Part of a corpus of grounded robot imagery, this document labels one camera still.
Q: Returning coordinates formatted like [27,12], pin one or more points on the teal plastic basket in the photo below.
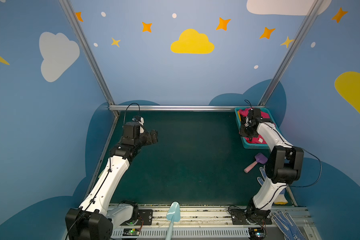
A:
[249,145]

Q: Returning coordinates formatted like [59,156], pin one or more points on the aluminium frame right post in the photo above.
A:
[299,38]

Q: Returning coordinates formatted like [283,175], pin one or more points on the aluminium frame back bar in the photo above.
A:
[135,107]

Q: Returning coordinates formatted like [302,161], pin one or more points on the light blue toy shovel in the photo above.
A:
[173,215]

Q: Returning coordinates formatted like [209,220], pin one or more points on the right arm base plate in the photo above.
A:
[241,217]

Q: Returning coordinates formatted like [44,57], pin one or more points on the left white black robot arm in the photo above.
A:
[93,220]

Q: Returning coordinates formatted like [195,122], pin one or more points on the green circuit board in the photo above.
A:
[256,234]
[131,232]

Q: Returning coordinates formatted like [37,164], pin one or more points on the blue dotted glove on table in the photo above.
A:
[280,199]

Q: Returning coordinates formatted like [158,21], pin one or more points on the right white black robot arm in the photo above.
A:
[283,167]

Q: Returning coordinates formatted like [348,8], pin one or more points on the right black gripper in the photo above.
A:
[247,130]

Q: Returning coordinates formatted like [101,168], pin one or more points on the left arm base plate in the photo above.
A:
[145,218]

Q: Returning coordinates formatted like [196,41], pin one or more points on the right green circuit board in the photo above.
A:
[256,234]

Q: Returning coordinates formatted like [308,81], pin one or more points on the magenta pink t-shirt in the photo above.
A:
[259,139]

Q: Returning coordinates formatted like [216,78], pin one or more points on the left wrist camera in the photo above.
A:
[140,120]

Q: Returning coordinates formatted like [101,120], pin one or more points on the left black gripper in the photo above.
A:
[151,137]

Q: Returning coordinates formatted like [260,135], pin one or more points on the left green circuit board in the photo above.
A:
[131,232]

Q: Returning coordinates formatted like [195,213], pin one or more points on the aluminium frame left post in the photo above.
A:
[74,22]

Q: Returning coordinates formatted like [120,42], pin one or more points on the blue dotted glove on rail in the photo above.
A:
[287,226]

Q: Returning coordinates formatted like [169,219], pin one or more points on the aluminium frame post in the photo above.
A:
[74,22]
[299,38]

